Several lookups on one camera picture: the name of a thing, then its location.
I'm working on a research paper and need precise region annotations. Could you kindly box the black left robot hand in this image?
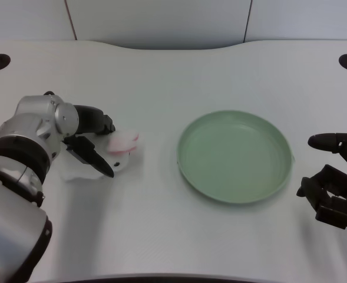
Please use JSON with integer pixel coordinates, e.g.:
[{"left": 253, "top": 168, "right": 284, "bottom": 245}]
[{"left": 61, "top": 104, "right": 117, "bottom": 179}]

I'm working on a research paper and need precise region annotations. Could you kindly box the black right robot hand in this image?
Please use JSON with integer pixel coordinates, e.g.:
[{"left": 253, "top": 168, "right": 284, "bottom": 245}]
[{"left": 296, "top": 130, "right": 347, "bottom": 235}]

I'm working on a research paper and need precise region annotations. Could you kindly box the white rabbit doll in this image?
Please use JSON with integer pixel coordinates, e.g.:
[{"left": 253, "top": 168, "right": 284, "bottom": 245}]
[{"left": 60, "top": 128, "right": 146, "bottom": 181}]

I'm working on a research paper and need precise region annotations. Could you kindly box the green plate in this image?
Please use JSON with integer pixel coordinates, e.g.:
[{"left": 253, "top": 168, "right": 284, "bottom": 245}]
[{"left": 176, "top": 110, "right": 295, "bottom": 205}]

